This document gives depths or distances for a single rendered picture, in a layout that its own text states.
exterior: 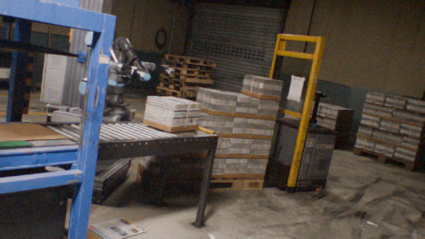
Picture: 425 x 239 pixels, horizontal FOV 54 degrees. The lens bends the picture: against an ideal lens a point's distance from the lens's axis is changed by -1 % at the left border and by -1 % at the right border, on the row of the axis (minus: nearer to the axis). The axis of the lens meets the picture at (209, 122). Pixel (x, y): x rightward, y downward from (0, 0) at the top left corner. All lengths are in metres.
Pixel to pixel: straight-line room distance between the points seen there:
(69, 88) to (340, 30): 7.99
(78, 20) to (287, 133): 3.63
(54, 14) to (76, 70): 1.94
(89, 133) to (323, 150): 3.55
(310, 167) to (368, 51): 5.73
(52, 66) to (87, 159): 1.82
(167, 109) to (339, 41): 8.00
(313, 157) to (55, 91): 3.03
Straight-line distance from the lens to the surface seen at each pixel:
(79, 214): 2.46
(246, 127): 4.64
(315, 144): 5.21
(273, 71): 5.40
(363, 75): 10.53
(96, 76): 2.27
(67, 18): 2.15
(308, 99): 4.89
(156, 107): 3.31
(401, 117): 8.57
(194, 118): 3.46
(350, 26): 10.81
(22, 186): 2.21
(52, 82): 4.06
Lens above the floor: 1.43
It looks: 9 degrees down
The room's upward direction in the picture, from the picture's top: 10 degrees clockwise
